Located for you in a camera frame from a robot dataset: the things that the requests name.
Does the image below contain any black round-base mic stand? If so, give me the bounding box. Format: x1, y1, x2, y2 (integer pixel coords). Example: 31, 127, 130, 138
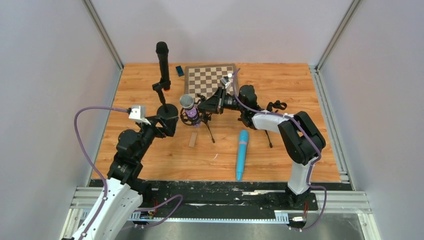
152, 82, 179, 117

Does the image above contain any purple glitter microphone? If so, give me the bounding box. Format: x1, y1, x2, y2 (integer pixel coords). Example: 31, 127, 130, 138
179, 94, 201, 127

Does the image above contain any black microphone orange end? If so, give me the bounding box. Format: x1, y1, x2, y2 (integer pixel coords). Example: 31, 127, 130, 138
155, 41, 171, 91

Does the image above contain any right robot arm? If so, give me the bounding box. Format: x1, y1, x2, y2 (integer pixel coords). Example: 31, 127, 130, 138
197, 85, 326, 196

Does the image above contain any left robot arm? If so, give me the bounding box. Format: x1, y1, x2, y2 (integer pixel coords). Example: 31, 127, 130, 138
71, 115, 179, 240

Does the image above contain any black clip tripod mic stand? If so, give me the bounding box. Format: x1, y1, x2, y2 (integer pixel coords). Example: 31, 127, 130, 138
237, 100, 288, 149

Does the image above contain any chessboard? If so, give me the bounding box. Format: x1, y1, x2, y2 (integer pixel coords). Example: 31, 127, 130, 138
184, 63, 236, 102

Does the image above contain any small wooden block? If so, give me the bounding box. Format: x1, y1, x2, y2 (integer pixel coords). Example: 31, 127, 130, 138
188, 132, 198, 148

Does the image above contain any blue microphone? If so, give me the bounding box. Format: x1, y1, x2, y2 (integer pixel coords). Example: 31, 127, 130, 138
235, 130, 249, 181

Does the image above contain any blue toy brick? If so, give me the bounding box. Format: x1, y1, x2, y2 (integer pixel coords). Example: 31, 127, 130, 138
175, 65, 185, 77

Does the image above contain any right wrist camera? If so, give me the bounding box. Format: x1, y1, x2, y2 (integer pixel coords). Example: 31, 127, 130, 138
219, 73, 233, 90

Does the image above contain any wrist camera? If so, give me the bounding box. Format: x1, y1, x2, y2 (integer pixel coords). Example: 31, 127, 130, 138
219, 73, 233, 90
128, 105, 151, 125

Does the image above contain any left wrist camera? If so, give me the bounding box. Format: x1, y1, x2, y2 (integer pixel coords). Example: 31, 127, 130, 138
128, 105, 151, 125

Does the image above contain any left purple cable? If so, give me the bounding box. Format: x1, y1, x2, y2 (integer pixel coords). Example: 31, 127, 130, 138
73, 105, 184, 240

